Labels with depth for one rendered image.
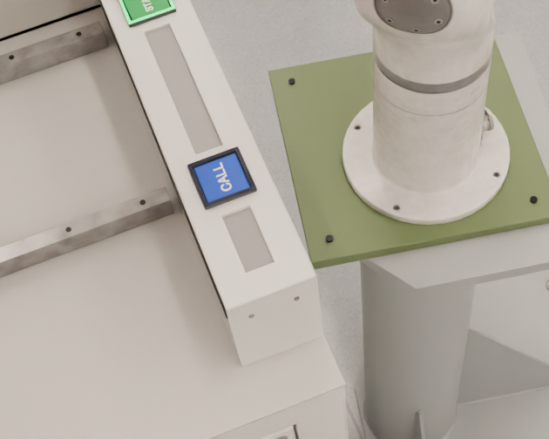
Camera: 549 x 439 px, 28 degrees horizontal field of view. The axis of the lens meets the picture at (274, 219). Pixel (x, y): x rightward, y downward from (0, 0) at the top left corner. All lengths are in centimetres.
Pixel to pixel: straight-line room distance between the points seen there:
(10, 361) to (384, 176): 46
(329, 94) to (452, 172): 20
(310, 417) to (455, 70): 40
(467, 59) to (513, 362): 91
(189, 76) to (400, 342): 55
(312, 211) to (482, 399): 86
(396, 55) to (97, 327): 44
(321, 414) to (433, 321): 33
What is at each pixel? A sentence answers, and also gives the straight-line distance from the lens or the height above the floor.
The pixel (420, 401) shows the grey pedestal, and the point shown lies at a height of 26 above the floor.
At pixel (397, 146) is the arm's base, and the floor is 92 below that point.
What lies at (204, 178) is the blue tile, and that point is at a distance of 111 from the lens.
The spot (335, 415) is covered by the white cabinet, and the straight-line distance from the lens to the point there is 122.
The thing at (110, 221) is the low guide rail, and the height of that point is 85.
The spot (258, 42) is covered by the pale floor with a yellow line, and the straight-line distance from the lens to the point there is 247.
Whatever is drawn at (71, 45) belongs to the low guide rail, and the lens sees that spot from 141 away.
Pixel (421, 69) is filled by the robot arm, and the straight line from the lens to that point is 106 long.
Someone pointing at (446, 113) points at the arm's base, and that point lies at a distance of 112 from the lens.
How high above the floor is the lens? 189
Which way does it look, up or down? 59 degrees down
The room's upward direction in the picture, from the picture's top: 10 degrees counter-clockwise
